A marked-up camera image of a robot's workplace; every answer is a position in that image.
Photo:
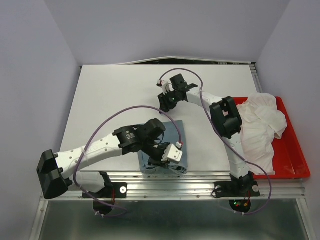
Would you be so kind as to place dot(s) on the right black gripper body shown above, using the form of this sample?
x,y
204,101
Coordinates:
x,y
174,97

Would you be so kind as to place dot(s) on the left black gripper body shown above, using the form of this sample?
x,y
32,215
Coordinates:
x,y
155,152

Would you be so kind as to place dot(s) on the light blue denim skirt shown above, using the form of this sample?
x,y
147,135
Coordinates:
x,y
171,136

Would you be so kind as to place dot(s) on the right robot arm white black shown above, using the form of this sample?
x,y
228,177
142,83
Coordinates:
x,y
224,117

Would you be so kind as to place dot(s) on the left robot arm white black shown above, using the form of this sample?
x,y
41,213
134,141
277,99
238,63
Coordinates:
x,y
55,170

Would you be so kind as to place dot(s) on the white skirt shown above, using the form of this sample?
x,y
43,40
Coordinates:
x,y
262,122

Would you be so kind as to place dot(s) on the red plastic tray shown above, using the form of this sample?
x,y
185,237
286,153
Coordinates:
x,y
288,161

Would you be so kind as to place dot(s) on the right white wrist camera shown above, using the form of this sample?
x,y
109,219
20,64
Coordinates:
x,y
164,85

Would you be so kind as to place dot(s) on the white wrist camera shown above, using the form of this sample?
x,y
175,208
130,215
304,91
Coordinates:
x,y
164,85
173,153

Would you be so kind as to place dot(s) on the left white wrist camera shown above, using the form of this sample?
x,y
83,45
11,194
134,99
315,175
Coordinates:
x,y
173,153

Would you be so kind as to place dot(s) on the aluminium extrusion frame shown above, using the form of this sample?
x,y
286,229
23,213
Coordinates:
x,y
167,207

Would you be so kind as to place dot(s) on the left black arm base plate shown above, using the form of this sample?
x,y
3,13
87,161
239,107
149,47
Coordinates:
x,y
118,190

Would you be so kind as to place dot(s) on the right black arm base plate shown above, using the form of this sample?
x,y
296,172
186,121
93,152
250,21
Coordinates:
x,y
225,190

